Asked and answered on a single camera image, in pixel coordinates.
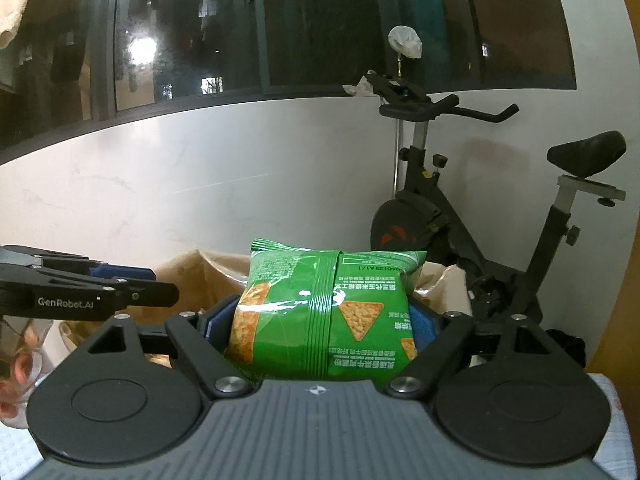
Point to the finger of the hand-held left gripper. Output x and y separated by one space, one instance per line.
125 274
75 295

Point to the hanging beige cloth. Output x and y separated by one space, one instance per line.
12 5

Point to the dark framed window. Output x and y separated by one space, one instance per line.
325 25

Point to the crumpled white tissue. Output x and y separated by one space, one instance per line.
357 87

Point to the red printed plastic bag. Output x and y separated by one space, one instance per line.
20 365

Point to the brown cardboard box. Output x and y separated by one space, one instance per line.
175 272

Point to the white plastic bag on pole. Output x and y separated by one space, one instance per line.
406 40

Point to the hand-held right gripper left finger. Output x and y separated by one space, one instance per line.
216 322

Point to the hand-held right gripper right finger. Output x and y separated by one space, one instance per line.
425 327

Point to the black exercise bike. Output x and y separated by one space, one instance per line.
435 230

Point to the green triangle chips bag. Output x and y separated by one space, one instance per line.
310 310

